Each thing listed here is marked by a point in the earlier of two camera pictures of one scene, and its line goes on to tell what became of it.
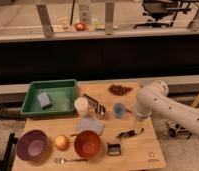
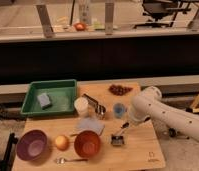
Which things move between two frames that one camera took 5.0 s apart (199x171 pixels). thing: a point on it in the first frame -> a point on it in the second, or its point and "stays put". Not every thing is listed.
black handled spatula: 114,149 -> 118,139
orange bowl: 87,143 stays put
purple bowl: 31,145 stays put
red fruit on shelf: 79,26 stays put
